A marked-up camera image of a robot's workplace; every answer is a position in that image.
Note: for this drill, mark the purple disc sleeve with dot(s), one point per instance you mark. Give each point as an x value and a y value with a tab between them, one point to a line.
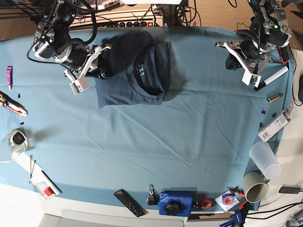
227	201

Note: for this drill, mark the white packaged box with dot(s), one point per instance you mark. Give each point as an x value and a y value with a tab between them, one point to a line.
277	124

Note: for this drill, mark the light blue table cloth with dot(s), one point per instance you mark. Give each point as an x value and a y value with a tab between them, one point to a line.
198	139

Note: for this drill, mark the white red syringe package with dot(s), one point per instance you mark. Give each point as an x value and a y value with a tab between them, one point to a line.
44	188

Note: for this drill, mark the white black marker pen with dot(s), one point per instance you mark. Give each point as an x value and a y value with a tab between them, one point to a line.
272	78

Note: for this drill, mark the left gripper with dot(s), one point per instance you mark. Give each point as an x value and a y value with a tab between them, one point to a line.
251	48

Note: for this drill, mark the black cable ties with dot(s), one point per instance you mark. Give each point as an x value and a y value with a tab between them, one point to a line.
32	165

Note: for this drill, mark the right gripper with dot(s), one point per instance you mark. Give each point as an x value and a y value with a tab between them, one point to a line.
74	55

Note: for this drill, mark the clear tape roll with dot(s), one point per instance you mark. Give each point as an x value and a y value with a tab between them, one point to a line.
16	141

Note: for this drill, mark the translucent plastic cup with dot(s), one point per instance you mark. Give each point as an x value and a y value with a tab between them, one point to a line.
264	158

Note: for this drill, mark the white paper strip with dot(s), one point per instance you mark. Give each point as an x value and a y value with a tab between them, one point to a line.
38	178

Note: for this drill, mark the pink glue tube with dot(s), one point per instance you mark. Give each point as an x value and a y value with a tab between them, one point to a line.
9	77

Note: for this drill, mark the black remote control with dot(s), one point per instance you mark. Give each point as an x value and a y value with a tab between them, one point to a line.
129	202

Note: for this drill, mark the beige green mug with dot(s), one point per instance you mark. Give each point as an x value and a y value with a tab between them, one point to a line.
254	186

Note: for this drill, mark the white power strip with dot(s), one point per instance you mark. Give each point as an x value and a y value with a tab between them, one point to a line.
142	17

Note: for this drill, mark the black key fob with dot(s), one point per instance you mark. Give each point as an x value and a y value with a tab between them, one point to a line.
153	198

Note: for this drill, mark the red handled pliers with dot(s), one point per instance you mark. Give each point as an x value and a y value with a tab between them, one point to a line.
236	191

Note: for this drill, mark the orange utility knife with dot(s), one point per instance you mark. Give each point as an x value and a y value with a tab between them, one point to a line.
12	105

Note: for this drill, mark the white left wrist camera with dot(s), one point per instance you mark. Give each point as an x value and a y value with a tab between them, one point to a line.
251	78

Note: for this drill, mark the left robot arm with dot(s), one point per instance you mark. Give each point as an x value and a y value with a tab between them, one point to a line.
268	30

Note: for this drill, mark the red tape roll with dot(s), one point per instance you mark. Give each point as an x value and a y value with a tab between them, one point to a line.
205	203

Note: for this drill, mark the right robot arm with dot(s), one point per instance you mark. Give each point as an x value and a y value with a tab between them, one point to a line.
52	40

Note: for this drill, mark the blue box with knob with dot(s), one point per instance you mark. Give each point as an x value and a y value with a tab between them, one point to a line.
175	203

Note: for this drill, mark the dark blue T-shirt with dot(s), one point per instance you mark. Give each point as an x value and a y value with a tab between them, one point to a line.
141	67

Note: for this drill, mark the black orange tool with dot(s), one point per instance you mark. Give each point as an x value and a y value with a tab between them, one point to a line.
283	53

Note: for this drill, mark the blue clamp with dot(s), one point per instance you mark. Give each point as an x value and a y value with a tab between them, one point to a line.
238	220

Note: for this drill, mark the gold AA battery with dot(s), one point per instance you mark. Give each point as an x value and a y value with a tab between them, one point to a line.
274	98

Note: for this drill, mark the black power adapter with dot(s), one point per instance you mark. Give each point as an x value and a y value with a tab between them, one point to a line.
290	190

